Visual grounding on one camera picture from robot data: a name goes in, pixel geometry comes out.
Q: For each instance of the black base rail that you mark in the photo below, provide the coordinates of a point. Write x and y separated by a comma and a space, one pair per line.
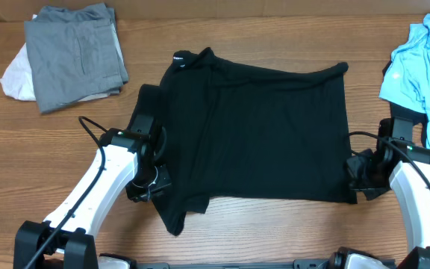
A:
296, 264

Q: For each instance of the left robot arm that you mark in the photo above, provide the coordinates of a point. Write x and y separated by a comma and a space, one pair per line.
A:
127, 160

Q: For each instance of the folded grey shorts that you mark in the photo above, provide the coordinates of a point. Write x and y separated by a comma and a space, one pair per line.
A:
74, 54

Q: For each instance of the white cloth under shorts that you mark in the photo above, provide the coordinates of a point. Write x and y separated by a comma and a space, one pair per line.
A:
17, 83

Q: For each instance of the black garment under blue shirt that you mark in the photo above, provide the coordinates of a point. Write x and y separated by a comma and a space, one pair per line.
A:
399, 115

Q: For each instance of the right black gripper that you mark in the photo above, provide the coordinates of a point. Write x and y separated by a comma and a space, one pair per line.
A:
352, 164

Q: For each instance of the black t-shirt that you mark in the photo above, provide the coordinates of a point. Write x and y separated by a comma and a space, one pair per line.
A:
235, 130

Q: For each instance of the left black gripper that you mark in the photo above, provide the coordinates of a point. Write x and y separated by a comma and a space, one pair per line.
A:
136, 195

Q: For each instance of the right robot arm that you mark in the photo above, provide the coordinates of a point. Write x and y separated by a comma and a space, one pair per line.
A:
397, 165

